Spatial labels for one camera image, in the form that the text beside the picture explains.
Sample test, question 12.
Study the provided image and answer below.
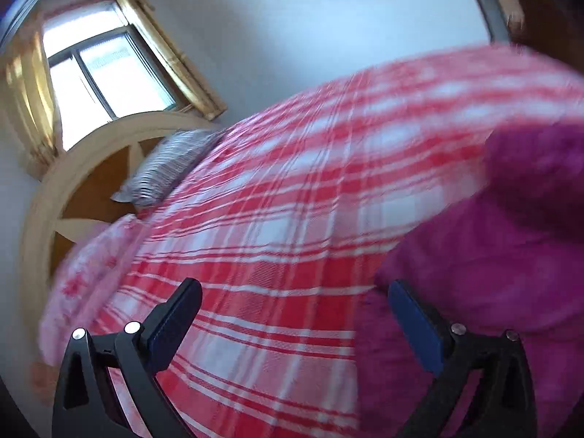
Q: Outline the magenta quilted down jacket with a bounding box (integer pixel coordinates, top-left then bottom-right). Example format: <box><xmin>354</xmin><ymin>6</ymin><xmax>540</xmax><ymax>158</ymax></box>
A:
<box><xmin>356</xmin><ymin>122</ymin><xmax>583</xmax><ymax>437</ymax></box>

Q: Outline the pink floral folded quilt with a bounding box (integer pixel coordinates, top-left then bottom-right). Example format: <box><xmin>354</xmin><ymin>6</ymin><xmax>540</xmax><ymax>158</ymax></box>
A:
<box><xmin>38</xmin><ymin>215</ymin><xmax>149</xmax><ymax>367</ymax></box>

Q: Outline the cream and wood headboard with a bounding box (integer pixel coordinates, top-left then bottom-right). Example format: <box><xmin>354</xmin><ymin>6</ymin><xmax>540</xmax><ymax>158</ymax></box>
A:
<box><xmin>20</xmin><ymin>112</ymin><xmax>217</xmax><ymax>310</ymax></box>

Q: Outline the striped pillow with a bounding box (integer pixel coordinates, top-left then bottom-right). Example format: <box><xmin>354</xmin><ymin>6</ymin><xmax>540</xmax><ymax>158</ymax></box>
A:
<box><xmin>111</xmin><ymin>130</ymin><xmax>225</xmax><ymax>209</ymax></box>

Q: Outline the red plaid bed sheet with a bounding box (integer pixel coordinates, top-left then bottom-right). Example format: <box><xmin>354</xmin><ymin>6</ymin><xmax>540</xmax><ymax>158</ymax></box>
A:
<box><xmin>88</xmin><ymin>45</ymin><xmax>583</xmax><ymax>437</ymax></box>

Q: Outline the yellow left curtain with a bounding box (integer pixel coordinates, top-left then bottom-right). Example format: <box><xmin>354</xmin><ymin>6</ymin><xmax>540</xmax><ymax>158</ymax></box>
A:
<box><xmin>1</xmin><ymin>21</ymin><xmax>64</xmax><ymax>180</ymax></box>

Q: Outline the window with frame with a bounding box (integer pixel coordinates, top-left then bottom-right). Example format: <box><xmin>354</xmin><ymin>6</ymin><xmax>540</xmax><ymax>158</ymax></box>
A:
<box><xmin>43</xmin><ymin>0</ymin><xmax>187</xmax><ymax>150</ymax></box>

